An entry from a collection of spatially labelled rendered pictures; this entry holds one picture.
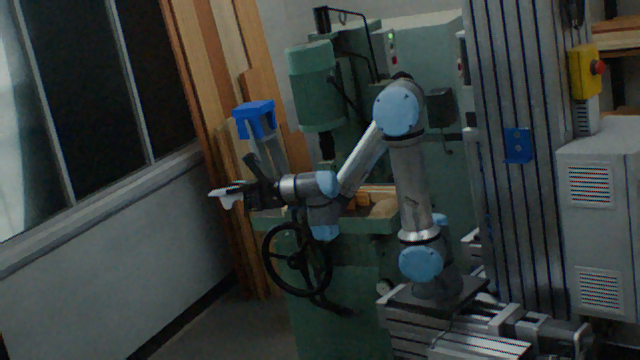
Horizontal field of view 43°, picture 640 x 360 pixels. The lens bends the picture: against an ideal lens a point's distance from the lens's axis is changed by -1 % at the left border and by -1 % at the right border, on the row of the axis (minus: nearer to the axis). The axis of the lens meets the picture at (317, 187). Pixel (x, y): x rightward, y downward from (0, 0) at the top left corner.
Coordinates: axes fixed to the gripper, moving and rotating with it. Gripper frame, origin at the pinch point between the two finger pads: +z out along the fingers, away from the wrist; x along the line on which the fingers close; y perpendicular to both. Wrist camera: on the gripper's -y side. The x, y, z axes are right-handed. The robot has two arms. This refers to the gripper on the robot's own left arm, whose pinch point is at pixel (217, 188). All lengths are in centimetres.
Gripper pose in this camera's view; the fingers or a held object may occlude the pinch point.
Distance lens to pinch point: 236.6
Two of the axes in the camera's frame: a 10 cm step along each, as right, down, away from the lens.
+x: 2.9, -2.0, 9.4
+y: 1.5, 9.8, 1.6
